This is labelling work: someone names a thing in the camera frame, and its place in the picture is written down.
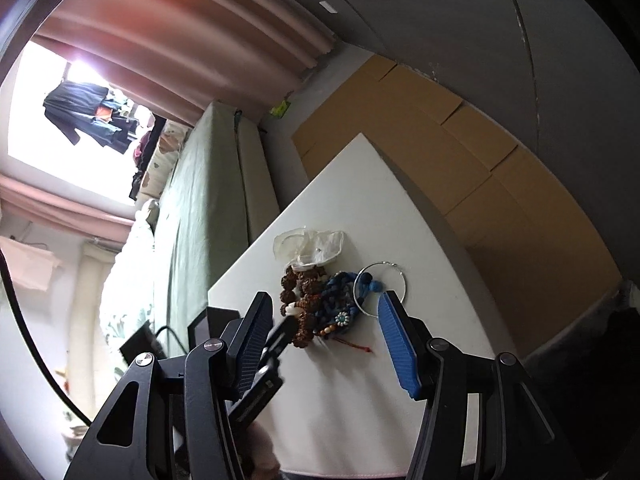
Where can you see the white hanging cloth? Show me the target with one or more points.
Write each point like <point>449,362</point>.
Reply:
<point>27,262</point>

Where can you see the pile of clothes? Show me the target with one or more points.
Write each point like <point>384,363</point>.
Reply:
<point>145,145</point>

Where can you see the small green item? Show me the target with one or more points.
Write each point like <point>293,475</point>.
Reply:
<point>281,109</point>

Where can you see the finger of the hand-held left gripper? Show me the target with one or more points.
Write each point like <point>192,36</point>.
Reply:
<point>277,342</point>

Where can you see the white quilt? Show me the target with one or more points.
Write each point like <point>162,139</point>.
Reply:
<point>127,280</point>

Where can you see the black power adapter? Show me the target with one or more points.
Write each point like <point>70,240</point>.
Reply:
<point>142,340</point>

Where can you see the bed with green blanket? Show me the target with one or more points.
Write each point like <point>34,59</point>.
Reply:
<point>210,200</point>

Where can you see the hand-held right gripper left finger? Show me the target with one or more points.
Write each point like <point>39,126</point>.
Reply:
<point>249,345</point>

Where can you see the hanging dark clothes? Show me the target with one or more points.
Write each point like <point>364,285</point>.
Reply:
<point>80,110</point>

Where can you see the silver hoop bangle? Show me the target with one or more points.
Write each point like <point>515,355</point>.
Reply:
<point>402,280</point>

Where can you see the white plastic bag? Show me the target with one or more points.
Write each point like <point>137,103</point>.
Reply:
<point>312,247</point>

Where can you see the white wardrobe label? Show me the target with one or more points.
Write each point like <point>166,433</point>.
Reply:
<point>328,6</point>

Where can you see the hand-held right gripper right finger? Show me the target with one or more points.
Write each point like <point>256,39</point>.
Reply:
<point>397,345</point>

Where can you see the black jewelry box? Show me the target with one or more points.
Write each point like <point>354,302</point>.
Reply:
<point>210,325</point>

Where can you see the flattened cardboard sheets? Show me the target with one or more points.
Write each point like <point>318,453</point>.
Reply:
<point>475,185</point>

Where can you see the grey wardrobe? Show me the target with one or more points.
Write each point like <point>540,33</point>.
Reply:
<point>450,20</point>

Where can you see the pink curtain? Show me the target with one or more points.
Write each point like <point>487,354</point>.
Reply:
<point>200,25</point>
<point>60,205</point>

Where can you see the printed pillow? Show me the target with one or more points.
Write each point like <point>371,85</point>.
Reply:
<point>167,155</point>

